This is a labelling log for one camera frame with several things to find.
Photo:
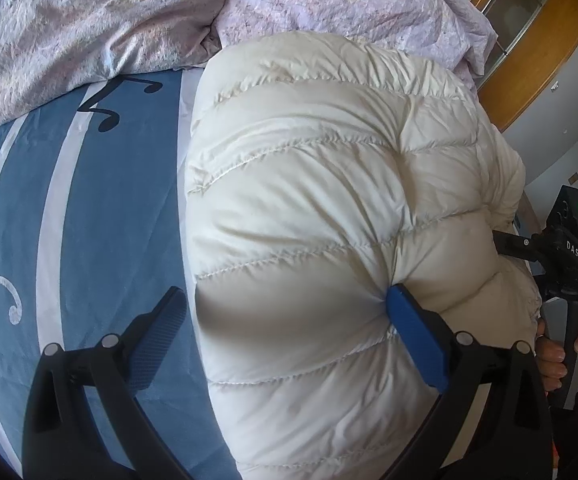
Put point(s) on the person's right hand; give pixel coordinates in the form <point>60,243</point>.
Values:
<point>549,358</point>

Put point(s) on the lilac floral duvet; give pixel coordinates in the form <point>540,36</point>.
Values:
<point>50,47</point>

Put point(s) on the cream quilted down jacket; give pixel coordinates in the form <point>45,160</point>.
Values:
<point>321,172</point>

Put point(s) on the wooden door frame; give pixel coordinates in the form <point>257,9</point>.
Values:
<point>535,39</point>

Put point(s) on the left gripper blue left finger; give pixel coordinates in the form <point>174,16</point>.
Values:
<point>61,439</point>

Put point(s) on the blue white striped bed sheet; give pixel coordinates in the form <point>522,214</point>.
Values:
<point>92,219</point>

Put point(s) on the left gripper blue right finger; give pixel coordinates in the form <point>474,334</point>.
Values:
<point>490,420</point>

